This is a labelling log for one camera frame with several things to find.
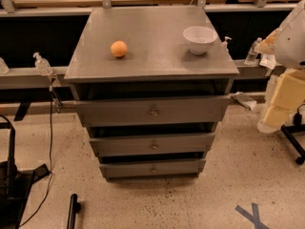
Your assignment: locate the grey top drawer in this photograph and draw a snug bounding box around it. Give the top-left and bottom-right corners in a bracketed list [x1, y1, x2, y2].
[75, 95, 231, 127]

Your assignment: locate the grey drawer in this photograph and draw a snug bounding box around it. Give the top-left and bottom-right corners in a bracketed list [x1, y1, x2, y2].
[100, 158, 206, 179]
[90, 134, 214, 157]
[75, 95, 231, 127]

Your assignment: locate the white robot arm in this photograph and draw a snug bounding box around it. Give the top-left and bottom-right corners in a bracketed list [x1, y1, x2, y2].
[255, 0, 305, 134]

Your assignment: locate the grey drawer cabinet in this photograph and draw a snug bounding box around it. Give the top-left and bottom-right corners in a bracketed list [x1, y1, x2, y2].
[65, 6, 238, 165]

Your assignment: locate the grey middle drawer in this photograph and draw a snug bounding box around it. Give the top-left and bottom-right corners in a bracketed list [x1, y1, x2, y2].
[90, 134, 214, 157]

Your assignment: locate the grey bottom drawer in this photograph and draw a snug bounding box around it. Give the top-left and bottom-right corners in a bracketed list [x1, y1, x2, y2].
[100, 158, 206, 179]

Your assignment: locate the orange fruit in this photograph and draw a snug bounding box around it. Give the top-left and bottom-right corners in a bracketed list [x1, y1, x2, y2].
[111, 41, 128, 57]

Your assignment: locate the white bowl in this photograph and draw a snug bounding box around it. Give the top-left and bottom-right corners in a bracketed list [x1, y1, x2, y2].
[183, 26, 218, 55]

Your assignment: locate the small pump bottle behind cabinet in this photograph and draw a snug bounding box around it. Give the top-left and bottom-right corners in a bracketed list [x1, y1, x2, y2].
[222, 36, 232, 52]

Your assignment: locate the clear water bottle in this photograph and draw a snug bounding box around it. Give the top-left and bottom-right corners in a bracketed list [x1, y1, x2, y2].
[244, 37, 262, 65]

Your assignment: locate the clear sanitizer pump bottle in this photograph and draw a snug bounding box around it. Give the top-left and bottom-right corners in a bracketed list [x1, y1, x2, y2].
[33, 52, 52, 76]

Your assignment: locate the black tube on floor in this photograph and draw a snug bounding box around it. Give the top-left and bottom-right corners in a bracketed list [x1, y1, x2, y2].
[67, 194, 81, 229]

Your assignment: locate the black wheeled stand leg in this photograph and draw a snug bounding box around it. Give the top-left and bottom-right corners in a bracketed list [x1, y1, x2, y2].
[280, 102, 305, 166]

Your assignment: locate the black stand base left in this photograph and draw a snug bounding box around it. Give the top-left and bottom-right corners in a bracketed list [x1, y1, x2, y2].
[0, 115, 51, 229]

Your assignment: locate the grey cloth on rail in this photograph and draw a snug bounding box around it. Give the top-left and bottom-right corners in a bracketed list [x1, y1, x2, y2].
[232, 92, 257, 111]

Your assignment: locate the white packet on rail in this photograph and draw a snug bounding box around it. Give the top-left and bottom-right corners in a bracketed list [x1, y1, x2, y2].
[259, 53, 276, 70]

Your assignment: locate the black cable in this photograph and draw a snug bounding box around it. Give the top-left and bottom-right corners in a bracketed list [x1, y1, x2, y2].
[18, 85, 62, 228]

